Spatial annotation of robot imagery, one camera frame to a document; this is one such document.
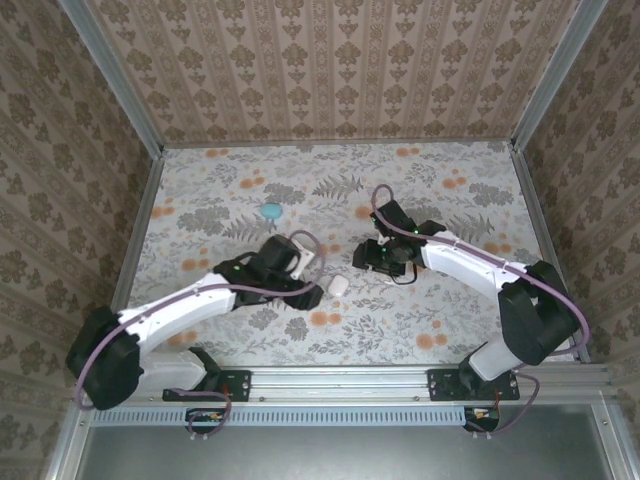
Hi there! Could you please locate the floral tablecloth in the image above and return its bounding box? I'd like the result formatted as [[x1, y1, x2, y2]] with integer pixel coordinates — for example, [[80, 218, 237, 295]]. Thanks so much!
[[112, 142, 584, 369]]

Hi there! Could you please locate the small black controller board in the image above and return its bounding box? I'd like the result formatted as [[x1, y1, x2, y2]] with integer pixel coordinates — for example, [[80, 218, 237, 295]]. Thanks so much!
[[463, 407, 501, 434], [185, 407, 227, 435]]

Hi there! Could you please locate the grey metal panel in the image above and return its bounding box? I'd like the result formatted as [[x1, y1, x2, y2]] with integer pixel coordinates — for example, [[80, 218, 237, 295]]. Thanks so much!
[[74, 404, 614, 480]]

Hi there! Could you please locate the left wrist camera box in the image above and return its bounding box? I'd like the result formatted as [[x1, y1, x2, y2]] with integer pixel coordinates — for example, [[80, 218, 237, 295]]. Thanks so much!
[[288, 233, 317, 280]]

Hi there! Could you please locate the thin black cable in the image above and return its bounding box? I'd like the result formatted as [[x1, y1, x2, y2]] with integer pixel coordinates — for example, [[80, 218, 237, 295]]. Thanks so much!
[[389, 263, 422, 286]]

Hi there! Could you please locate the long purple left arm cable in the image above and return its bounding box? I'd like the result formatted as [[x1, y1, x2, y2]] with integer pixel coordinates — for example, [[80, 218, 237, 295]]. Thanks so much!
[[73, 229, 326, 412]]

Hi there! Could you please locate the long purple arm cable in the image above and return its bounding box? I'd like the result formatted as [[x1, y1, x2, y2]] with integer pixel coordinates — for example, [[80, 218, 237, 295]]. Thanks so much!
[[73, 229, 326, 412], [370, 183, 591, 359]]

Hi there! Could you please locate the long aluminium base rail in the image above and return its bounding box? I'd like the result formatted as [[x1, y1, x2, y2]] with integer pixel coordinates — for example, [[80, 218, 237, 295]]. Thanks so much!
[[77, 364, 619, 404]]

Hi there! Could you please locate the aluminium side rail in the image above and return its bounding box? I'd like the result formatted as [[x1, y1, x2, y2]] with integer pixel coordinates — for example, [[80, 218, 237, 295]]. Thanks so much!
[[112, 149, 166, 314], [509, 142, 594, 364]]

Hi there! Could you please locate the short purple cable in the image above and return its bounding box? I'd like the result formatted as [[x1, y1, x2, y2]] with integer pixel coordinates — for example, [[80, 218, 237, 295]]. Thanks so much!
[[169, 389, 234, 436], [469, 370, 541, 435]]

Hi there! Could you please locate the white slotted cable duct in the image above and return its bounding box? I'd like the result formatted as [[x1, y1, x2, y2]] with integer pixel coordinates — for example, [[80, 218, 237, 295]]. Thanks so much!
[[89, 407, 474, 427]]

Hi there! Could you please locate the long purple right arm cable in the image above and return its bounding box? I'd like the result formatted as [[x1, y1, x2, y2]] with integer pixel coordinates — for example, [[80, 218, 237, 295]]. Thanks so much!
[[370, 183, 591, 359]]

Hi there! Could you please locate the aluminium corner post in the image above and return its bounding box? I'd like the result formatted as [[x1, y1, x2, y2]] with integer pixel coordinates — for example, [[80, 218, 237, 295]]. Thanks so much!
[[57, 0, 166, 159], [510, 0, 610, 151]]

